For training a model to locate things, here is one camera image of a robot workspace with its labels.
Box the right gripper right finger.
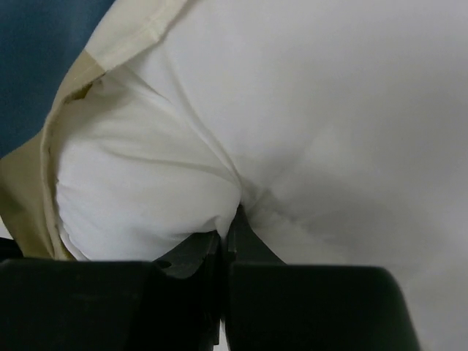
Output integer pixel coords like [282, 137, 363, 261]
[224, 208, 420, 351]

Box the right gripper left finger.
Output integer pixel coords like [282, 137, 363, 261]
[1, 232, 221, 350]

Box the white pillow yellow trim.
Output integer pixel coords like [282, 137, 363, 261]
[54, 0, 468, 293]

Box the blue tan white pillowcase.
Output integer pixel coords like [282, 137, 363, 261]
[1, 1, 186, 260]

